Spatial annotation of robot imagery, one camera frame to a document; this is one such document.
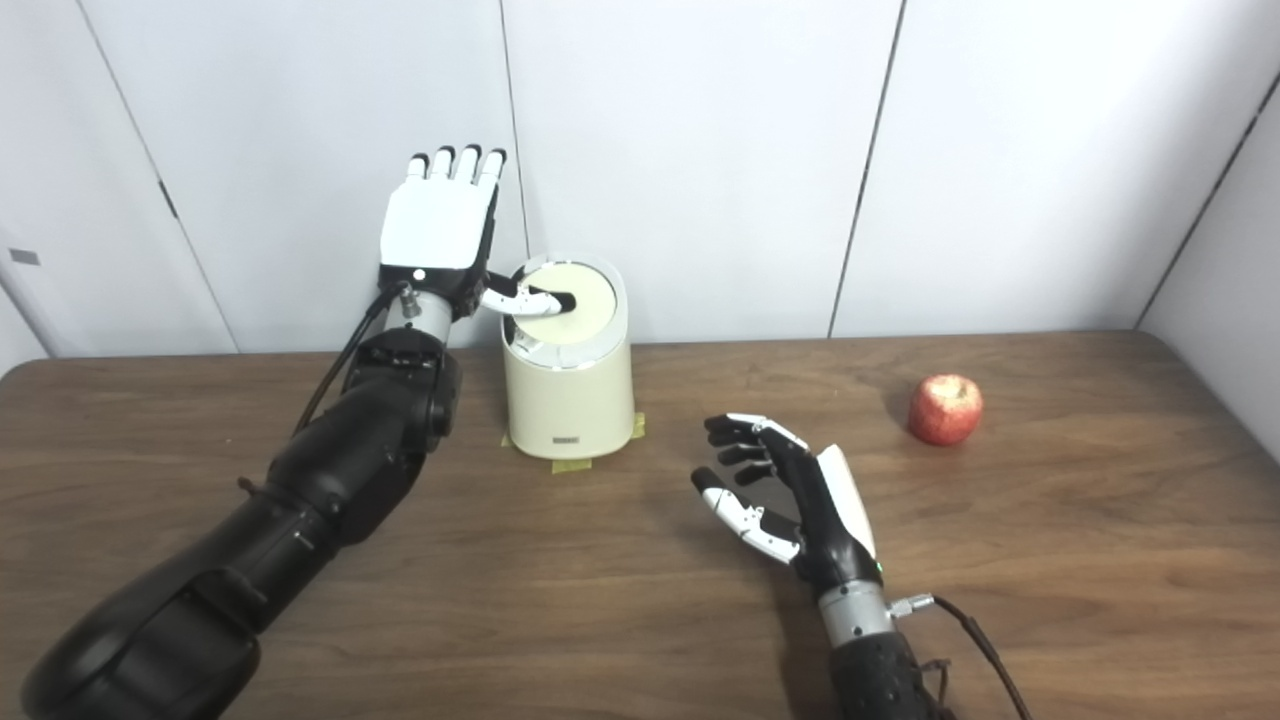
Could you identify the white and black left hand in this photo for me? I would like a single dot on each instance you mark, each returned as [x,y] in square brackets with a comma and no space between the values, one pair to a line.
[435,225]

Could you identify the white and black right hand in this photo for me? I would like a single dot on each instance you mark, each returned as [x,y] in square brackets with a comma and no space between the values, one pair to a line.
[820,515]

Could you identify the red apple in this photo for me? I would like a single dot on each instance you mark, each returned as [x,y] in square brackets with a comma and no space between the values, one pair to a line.
[945,410]

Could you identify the cream round bin lid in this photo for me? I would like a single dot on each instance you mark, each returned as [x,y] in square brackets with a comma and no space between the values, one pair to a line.
[592,308]

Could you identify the cream-colored bin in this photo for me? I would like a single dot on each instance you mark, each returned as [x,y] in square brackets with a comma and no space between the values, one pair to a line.
[568,405]

